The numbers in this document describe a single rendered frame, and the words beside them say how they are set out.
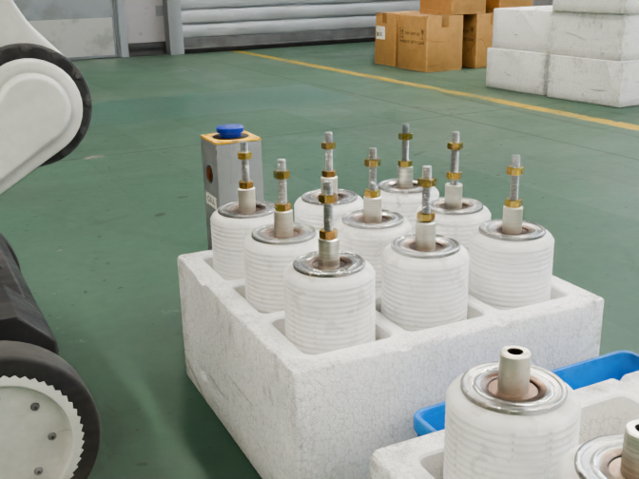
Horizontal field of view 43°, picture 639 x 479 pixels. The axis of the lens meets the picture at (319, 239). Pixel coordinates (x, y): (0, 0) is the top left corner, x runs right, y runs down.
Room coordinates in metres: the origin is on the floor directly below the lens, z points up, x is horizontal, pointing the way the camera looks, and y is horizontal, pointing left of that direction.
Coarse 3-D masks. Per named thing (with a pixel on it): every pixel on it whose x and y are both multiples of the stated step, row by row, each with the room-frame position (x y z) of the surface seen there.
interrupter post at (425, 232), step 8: (416, 224) 0.85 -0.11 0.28; (424, 224) 0.84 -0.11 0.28; (432, 224) 0.84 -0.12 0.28; (416, 232) 0.85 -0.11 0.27; (424, 232) 0.84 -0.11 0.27; (432, 232) 0.84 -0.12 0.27; (416, 240) 0.85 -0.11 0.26; (424, 240) 0.84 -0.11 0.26; (432, 240) 0.84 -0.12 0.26; (416, 248) 0.85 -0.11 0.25; (424, 248) 0.84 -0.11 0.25; (432, 248) 0.84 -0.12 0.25
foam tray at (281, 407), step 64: (192, 256) 1.04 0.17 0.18; (192, 320) 1.00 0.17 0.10; (256, 320) 0.82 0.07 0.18; (384, 320) 0.82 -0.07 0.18; (512, 320) 0.81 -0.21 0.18; (576, 320) 0.85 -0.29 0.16; (256, 384) 0.79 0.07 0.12; (320, 384) 0.71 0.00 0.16; (384, 384) 0.74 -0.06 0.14; (448, 384) 0.78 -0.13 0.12; (256, 448) 0.80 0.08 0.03; (320, 448) 0.71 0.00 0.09
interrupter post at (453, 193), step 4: (448, 184) 1.01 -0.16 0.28; (460, 184) 1.01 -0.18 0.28; (448, 188) 1.00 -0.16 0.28; (452, 188) 1.00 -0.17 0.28; (456, 188) 1.00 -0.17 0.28; (460, 188) 1.00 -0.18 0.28; (448, 192) 1.00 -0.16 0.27; (452, 192) 1.00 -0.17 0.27; (456, 192) 1.00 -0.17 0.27; (460, 192) 1.00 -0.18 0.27; (448, 196) 1.00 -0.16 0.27; (452, 196) 1.00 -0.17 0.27; (456, 196) 1.00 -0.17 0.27; (460, 196) 1.00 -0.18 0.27; (448, 200) 1.00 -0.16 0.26; (452, 200) 1.00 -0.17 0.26; (456, 200) 1.00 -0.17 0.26; (460, 200) 1.00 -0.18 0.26; (448, 204) 1.00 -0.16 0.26; (452, 204) 1.00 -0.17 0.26; (456, 204) 1.00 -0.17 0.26; (460, 204) 1.00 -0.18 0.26; (448, 208) 1.00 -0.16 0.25; (452, 208) 1.00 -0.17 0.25; (456, 208) 1.00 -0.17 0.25
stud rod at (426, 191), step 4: (424, 168) 0.85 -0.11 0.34; (428, 168) 0.85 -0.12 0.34; (424, 172) 0.85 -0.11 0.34; (428, 172) 0.85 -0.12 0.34; (424, 176) 0.85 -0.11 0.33; (428, 176) 0.85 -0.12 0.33; (424, 188) 0.85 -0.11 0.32; (428, 188) 0.85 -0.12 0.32; (424, 192) 0.85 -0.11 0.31; (428, 192) 0.85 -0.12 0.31; (424, 196) 0.85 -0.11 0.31; (428, 196) 0.85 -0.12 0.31; (424, 200) 0.85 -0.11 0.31; (428, 200) 0.85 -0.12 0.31; (424, 204) 0.85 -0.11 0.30; (428, 204) 0.85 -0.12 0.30; (424, 208) 0.85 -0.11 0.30; (428, 208) 0.85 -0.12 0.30; (424, 212) 0.85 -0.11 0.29; (428, 212) 0.85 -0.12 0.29
